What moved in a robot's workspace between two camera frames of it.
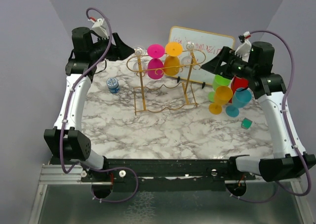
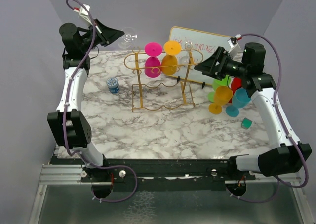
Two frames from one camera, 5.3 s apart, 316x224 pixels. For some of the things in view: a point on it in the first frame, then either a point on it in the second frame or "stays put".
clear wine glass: (139, 62) -> (130, 37)
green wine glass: (218, 81) stays put
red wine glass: (236, 83) stays put
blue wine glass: (241, 97) stays put
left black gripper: (119, 51) -> (106, 35)
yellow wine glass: (222, 95) stays put
